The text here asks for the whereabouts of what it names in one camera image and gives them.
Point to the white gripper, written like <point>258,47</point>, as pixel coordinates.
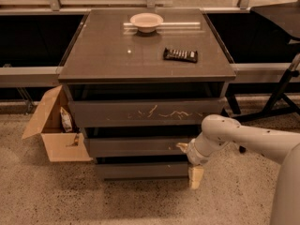
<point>194,156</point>

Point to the grey drawer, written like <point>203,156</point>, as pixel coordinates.
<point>143,113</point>
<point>142,170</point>
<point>135,146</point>

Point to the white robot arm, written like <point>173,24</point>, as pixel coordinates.
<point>280,146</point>

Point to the grey top drawer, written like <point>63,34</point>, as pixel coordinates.
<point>143,113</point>

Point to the grey bottom drawer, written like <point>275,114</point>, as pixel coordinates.
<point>142,170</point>

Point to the dark grey drawer cabinet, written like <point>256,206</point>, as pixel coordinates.
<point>111,37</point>

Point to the open cardboard box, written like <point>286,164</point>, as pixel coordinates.
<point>46,122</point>

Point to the black snack bar package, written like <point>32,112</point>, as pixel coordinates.
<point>180,55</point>

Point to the black rolling stand base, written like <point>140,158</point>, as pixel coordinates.
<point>278,94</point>

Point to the crumpled snack bag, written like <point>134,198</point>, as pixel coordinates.
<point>66,120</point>

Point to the white bowl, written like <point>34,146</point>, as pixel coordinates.
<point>146,22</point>

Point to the dark side table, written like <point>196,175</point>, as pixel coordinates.
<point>285,15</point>

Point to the metal window railing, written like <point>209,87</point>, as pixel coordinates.
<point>207,71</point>

